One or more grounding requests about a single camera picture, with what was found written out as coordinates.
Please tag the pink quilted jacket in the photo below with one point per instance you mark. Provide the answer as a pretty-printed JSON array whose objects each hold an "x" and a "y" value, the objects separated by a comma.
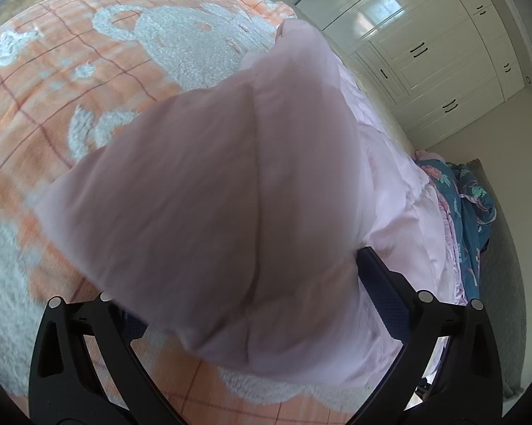
[{"x": 226, "y": 208}]

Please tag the teal floral quilt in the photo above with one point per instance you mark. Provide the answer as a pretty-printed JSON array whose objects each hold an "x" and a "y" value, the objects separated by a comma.
[{"x": 467, "y": 230}]

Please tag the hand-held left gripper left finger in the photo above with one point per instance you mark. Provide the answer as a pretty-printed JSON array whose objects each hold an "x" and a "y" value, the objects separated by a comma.
[{"x": 106, "y": 323}]

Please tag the white wardrobe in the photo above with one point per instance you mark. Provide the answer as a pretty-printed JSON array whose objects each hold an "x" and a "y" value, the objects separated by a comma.
[{"x": 425, "y": 31}]

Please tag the orange and white blanket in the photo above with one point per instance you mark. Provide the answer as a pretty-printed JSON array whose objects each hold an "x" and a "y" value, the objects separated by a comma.
[{"x": 115, "y": 53}]

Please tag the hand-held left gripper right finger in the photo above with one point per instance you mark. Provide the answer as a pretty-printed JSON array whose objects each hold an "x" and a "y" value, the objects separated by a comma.
[{"x": 387, "y": 301}]

